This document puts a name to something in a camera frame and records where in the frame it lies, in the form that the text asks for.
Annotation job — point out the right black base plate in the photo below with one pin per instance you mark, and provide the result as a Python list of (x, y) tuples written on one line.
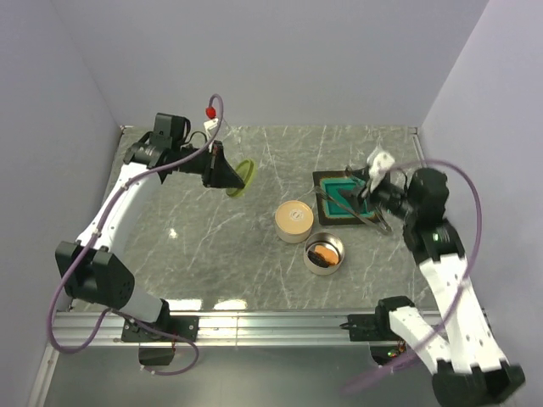
[(362, 328)]

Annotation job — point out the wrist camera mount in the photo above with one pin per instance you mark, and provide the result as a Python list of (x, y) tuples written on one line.
[(379, 163), (212, 121)]

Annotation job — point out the black teal square tray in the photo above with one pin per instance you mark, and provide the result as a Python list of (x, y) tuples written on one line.
[(329, 213)]

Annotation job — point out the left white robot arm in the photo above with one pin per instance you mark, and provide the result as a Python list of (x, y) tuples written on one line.
[(91, 267)]

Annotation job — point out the steel lunch tin front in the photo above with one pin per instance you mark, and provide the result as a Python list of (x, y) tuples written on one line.
[(328, 240)]

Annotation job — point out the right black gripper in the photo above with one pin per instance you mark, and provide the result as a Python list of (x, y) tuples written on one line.
[(351, 195)]

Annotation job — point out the steel lunch tin near tray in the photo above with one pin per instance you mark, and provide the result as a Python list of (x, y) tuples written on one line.
[(293, 237)]

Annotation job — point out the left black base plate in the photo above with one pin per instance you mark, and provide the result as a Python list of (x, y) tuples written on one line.
[(185, 326)]

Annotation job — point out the orange salmon piece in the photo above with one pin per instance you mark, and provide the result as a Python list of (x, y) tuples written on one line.
[(328, 255)]

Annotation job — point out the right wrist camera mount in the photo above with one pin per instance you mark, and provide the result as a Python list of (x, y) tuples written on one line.
[(379, 163)]

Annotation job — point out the green round lid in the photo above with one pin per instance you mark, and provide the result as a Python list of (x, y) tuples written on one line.
[(246, 170)]

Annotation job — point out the metal tongs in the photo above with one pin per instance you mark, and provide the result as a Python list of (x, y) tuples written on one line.
[(355, 208)]

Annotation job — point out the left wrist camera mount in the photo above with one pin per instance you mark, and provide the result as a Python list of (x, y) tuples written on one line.
[(212, 121)]

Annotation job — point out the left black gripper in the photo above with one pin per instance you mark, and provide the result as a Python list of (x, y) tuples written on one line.
[(221, 173)]

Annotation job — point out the dark brown sausage piece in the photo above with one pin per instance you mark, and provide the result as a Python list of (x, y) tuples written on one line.
[(317, 259)]

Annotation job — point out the tan round lid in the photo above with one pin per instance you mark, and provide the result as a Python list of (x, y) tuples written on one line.
[(294, 217)]

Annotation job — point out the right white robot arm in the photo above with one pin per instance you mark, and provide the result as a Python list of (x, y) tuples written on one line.
[(467, 366)]

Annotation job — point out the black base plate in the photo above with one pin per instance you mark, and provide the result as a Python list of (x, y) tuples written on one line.
[(362, 328), (185, 326)]

